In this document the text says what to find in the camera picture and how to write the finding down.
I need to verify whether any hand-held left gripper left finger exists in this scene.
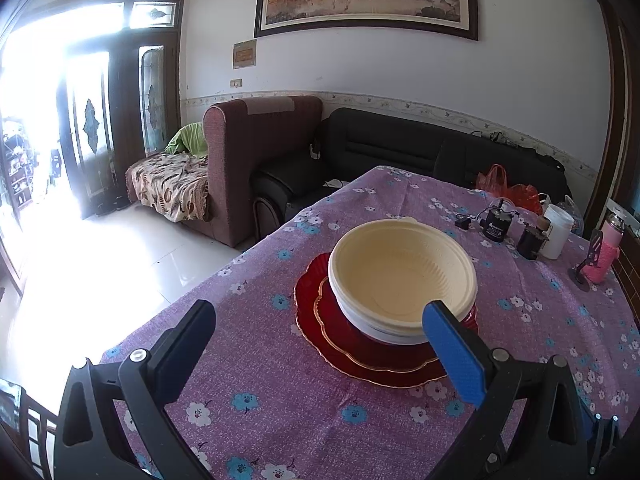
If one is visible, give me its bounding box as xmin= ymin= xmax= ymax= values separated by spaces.
xmin=52 ymin=299 xmax=218 ymax=480

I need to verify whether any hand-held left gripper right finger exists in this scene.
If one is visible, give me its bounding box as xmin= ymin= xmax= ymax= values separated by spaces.
xmin=422 ymin=300 xmax=608 ymax=480

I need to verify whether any cream ribbed plastic bowl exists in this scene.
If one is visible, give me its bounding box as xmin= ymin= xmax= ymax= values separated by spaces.
xmin=327 ymin=219 xmax=478 ymax=326

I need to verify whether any large white foam bowl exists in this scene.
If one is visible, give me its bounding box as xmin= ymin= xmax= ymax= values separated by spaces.
xmin=328 ymin=216 xmax=478 ymax=335

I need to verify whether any small red glass plate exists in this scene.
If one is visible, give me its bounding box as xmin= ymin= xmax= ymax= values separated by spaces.
xmin=313 ymin=275 xmax=480 ymax=374

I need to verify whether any large red glass plate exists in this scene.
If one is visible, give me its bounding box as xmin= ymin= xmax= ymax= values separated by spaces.
xmin=293 ymin=251 xmax=451 ymax=389

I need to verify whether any purple floral tablecloth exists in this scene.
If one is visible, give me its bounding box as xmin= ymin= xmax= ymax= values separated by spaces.
xmin=100 ymin=165 xmax=640 ymax=480

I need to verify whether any black cylindrical motor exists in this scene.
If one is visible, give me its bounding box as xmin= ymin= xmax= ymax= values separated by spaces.
xmin=477 ymin=200 xmax=513 ymax=245

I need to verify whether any dark jar with cork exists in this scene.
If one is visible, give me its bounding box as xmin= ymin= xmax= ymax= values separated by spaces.
xmin=516 ymin=219 xmax=552 ymax=262

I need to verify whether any leaf patterned blanket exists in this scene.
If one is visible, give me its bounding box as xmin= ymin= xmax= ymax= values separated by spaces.
xmin=125 ymin=151 xmax=215 ymax=223

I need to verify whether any white plastic jar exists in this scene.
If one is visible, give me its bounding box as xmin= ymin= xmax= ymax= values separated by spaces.
xmin=540 ymin=204 xmax=575 ymax=261

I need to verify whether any black slotted spatula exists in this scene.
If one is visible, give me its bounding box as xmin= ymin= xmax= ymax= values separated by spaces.
xmin=570 ymin=229 xmax=605 ymax=286

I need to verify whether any red plastic bag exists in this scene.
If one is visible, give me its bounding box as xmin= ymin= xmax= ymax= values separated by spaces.
xmin=475 ymin=164 xmax=551 ymax=216

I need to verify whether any pink thermos with knit sleeve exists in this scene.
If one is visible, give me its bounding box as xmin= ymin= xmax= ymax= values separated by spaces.
xmin=586 ymin=212 xmax=627 ymax=285

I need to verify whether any dark wooden chair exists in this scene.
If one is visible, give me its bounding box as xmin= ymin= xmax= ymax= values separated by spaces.
xmin=0 ymin=377 xmax=63 ymax=480

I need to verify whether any brown fabric sofa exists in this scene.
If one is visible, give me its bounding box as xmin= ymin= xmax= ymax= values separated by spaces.
xmin=125 ymin=95 xmax=324 ymax=248

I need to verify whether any green pillow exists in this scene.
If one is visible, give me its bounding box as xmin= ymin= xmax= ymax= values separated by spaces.
xmin=165 ymin=122 xmax=210 ymax=157

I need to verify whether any black leather sofa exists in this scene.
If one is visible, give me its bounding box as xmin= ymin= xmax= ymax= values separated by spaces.
xmin=252 ymin=106 xmax=573 ymax=238

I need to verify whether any dark wooden glass door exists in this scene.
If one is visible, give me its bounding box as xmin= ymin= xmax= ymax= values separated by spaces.
xmin=55 ymin=0 xmax=187 ymax=218

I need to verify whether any small wall plaque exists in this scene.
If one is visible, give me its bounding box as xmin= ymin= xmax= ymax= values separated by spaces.
xmin=232 ymin=39 xmax=258 ymax=69

